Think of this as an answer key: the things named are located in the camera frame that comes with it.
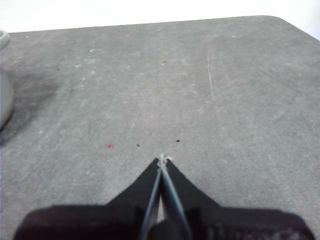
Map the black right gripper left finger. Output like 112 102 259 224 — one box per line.
13 156 162 240

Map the sage green electric cooking pot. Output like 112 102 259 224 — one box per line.
0 29 15 131

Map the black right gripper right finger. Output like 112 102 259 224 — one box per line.
160 156 317 240

